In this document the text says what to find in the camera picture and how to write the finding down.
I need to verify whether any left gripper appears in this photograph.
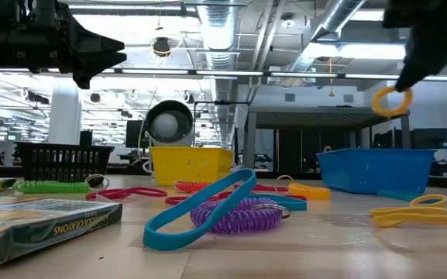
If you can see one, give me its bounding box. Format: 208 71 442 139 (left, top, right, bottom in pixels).
13 0 127 89

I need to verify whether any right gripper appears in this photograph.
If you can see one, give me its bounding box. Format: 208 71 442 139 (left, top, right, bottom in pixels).
382 0 447 92

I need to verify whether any yellow coil keychain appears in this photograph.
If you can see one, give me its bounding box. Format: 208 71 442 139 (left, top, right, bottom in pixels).
371 85 414 119
274 174 332 202

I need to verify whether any green coil keychain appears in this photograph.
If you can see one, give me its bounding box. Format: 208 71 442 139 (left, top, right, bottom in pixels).
12 173 111 195

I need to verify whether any yellow rubber band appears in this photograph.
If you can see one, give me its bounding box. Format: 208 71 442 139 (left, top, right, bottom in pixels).
369 206 447 229
409 193 447 208

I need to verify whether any wide teal rubber band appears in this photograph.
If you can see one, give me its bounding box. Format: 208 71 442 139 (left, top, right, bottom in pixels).
142 168 258 252
246 192 308 212
376 188 441 205

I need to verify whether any red rubber band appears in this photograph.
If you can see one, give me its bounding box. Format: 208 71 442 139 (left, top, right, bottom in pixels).
85 186 169 202
164 191 308 206
233 183 290 194

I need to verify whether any red-orange coil keychain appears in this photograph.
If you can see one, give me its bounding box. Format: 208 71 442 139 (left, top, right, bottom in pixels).
173 179 213 194

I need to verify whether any white building column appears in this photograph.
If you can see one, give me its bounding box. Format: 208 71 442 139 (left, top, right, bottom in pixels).
47 77 83 145

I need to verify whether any bright ceiling light panel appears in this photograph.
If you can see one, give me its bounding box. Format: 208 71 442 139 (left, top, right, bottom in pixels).
303 40 447 61

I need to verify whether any dark computer monitor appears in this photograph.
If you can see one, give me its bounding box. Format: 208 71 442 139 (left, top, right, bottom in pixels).
125 119 150 149
412 127 447 150

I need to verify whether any black plastic basket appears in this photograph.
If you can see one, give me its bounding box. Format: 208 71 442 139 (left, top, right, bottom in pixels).
15 141 115 183

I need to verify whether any white cylinder spot lamp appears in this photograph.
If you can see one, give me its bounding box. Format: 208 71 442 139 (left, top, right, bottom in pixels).
143 99 195 148

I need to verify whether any grey perforated metal shelf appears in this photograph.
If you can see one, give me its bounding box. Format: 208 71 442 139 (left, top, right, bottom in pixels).
242 106 412 170

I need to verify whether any blue plastic basket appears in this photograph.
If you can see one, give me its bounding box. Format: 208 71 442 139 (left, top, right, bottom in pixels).
315 148 438 195

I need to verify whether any long ceiling strip light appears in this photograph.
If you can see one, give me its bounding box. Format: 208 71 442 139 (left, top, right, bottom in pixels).
0 66 447 82

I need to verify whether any yellow plastic basket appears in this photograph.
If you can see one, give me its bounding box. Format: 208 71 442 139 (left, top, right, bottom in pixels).
148 146 235 187

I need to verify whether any orange hanging cord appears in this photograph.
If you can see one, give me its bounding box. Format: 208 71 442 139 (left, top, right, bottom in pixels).
326 57 335 98

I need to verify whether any purple coil keychain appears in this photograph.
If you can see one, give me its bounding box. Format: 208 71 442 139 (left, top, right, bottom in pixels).
189 196 292 235

